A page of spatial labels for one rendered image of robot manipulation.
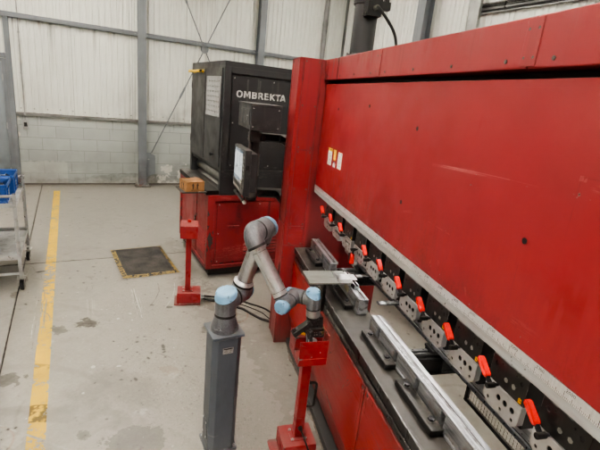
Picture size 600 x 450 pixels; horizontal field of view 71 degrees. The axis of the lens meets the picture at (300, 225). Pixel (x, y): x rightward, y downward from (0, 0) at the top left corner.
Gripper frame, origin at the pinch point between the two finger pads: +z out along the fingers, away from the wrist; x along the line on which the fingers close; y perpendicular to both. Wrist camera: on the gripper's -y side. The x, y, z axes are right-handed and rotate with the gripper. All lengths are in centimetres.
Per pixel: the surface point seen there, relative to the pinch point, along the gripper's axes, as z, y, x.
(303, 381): 22.3, -1.8, 2.4
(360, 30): -169, 56, 88
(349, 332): -12.4, 19.8, -8.2
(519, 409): -48, 29, -110
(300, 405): 38.5, -3.1, 2.4
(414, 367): -21, 32, -53
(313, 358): 2.8, 1.8, -4.8
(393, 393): -12, 21, -56
